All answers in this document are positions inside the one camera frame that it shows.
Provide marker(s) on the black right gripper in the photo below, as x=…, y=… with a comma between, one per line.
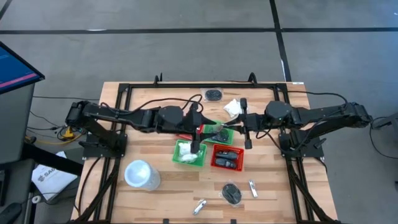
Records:
x=253, y=122

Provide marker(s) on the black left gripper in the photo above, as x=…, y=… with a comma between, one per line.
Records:
x=192, y=123

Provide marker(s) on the clear bag white cotton balls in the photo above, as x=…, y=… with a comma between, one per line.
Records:
x=233, y=108

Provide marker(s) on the dark grey travel bottle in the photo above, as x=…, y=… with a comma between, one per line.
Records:
x=224, y=163
x=226, y=155

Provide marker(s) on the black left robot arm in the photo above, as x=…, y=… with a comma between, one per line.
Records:
x=124, y=115

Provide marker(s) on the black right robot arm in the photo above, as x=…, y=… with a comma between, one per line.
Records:
x=326, y=113

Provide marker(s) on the green plastic slotted basket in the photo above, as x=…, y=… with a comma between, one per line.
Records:
x=228, y=143
x=203, y=160

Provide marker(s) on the red plastic slotted basket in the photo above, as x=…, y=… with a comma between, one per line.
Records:
x=239, y=165
x=185, y=137

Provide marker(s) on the white plastic cup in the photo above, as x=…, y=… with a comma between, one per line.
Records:
x=138, y=174

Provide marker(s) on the grey office chair base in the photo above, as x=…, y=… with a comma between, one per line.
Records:
x=388, y=122

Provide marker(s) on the black stand base beam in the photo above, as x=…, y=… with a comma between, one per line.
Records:
x=53, y=160

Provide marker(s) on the white printed paper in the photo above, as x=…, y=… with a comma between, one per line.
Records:
x=51, y=182

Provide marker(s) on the white tape roll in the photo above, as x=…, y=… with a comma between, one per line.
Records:
x=36, y=199

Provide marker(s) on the grey cabinet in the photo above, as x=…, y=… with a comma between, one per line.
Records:
x=15, y=124

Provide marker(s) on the monitor with blue screen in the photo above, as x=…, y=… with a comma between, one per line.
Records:
x=15, y=70

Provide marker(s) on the black office chair part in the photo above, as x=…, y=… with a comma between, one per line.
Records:
x=9, y=213

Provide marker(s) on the black frame clamp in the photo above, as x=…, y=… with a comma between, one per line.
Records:
x=159, y=80
x=252, y=78

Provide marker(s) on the black aluminium table frame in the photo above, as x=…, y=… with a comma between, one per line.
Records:
x=174, y=85

